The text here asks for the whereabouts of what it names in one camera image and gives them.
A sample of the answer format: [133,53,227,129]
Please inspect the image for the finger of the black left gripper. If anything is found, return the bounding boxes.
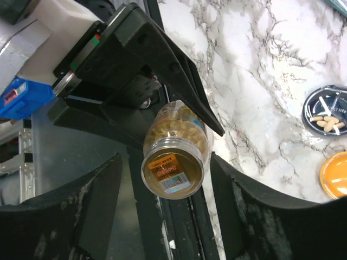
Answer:
[48,102,149,149]
[115,4,225,136]

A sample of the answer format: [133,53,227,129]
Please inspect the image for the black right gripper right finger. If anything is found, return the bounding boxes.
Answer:
[210,154,346,259]

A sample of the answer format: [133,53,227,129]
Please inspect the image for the amber pill bottle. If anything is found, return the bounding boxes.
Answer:
[141,100,210,200]

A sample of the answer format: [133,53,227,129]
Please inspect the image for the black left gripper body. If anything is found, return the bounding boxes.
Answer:
[55,11,160,125]

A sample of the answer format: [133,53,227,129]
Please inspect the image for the round dark blue pill container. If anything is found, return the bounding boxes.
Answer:
[302,85,346,137]

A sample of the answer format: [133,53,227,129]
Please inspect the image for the rectangular light blue pill box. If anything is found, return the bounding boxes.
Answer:
[324,0,347,18]

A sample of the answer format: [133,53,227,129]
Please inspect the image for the round yellow pill container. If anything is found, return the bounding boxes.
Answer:
[319,151,347,199]

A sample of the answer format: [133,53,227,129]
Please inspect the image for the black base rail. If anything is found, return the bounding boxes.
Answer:
[128,87,220,259]

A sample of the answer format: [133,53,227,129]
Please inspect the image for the blue plastic storage bin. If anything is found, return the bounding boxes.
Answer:
[1,77,55,120]

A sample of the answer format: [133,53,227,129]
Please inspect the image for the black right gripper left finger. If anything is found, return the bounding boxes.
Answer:
[1,154,122,259]

